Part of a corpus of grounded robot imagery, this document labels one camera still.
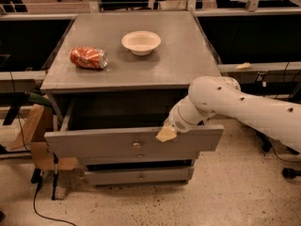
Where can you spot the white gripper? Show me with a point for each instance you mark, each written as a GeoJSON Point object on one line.
{"type": "Point", "coordinates": [176, 120]}

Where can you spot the grey top drawer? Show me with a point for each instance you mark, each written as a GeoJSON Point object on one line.
{"type": "Point", "coordinates": [106, 130]}

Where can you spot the grey drawer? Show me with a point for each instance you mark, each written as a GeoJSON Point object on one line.
{"type": "Point", "coordinates": [139, 176]}
{"type": "Point", "coordinates": [138, 160]}
{"type": "Point", "coordinates": [106, 130]}

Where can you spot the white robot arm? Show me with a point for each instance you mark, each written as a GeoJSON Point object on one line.
{"type": "Point", "coordinates": [209, 95]}

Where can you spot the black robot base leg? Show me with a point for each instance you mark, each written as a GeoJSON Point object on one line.
{"type": "Point", "coordinates": [266, 144]}

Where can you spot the grey middle drawer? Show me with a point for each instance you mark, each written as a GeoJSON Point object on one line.
{"type": "Point", "coordinates": [138, 160]}

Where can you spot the grey bottom drawer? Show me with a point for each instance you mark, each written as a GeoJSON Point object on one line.
{"type": "Point", "coordinates": [139, 176]}

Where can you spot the grey drawer cabinet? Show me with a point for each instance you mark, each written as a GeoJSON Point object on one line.
{"type": "Point", "coordinates": [137, 82]}

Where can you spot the white paper bowl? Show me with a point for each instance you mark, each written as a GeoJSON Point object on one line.
{"type": "Point", "coordinates": [141, 43]}

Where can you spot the small cream scrap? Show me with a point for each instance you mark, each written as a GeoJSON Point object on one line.
{"type": "Point", "coordinates": [243, 66]}

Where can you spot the crushed orange soda can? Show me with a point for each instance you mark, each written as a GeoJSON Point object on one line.
{"type": "Point", "coordinates": [89, 57]}

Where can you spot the metal tripod leg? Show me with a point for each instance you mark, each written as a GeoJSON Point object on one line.
{"type": "Point", "coordinates": [55, 176]}

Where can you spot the brown cardboard box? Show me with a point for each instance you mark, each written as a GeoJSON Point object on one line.
{"type": "Point", "coordinates": [39, 121]}

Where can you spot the green handled tool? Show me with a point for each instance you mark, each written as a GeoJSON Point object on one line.
{"type": "Point", "coordinates": [35, 98]}

